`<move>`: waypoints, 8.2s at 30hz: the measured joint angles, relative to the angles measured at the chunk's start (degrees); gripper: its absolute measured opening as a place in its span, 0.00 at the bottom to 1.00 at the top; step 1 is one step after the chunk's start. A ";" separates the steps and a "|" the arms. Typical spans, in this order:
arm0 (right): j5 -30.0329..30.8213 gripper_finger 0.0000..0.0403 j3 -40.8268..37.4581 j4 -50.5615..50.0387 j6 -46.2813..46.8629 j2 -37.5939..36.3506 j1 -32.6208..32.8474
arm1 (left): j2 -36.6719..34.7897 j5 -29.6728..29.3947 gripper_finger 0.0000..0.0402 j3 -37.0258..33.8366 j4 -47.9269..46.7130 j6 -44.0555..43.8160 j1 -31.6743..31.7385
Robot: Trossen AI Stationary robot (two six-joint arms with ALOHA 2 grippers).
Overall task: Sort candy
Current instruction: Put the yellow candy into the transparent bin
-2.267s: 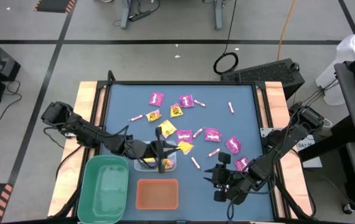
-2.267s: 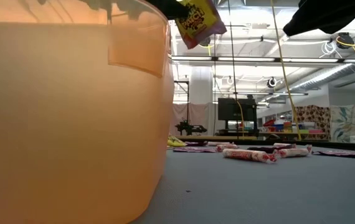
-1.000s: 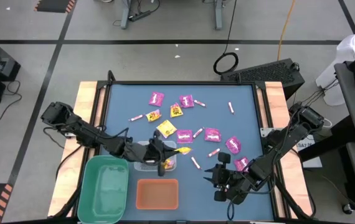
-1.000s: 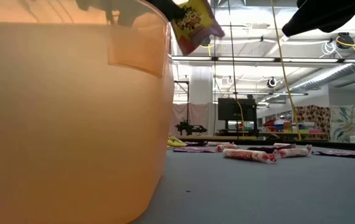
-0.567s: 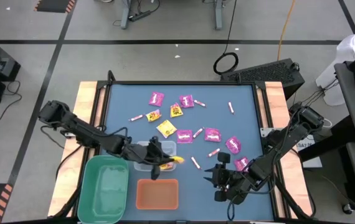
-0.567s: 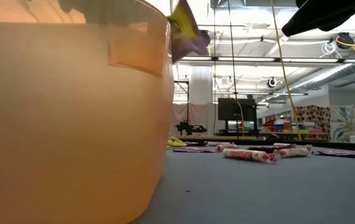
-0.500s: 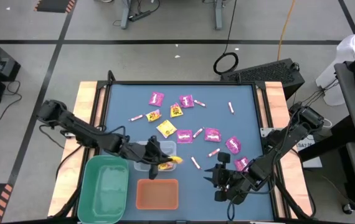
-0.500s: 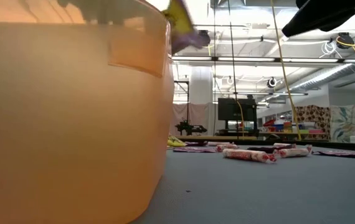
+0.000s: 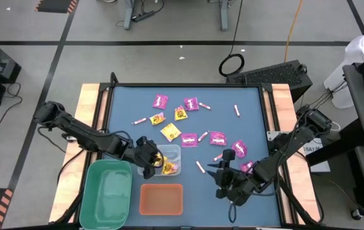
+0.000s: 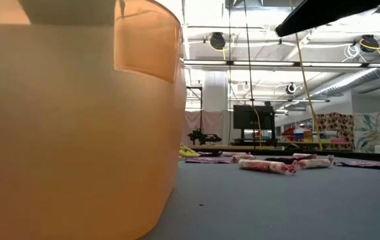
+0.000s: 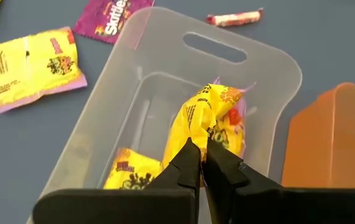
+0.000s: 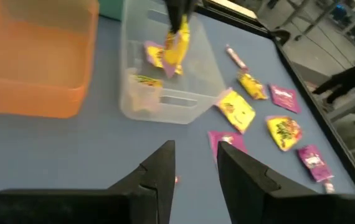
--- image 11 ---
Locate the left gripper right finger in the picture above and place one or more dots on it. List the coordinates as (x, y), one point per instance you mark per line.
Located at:
(258, 205)

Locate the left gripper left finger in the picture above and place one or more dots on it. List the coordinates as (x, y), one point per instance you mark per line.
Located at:
(165, 202)

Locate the Smarties candy roll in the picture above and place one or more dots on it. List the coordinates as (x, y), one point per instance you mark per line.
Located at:
(235, 18)

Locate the purple Skittles packet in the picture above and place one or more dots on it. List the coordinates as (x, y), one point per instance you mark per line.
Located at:
(112, 18)

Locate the orange plastic bin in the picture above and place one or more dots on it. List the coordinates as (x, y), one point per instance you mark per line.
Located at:
(330, 140)

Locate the clear plastic bin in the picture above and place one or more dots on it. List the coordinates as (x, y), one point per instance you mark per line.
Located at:
(165, 56)

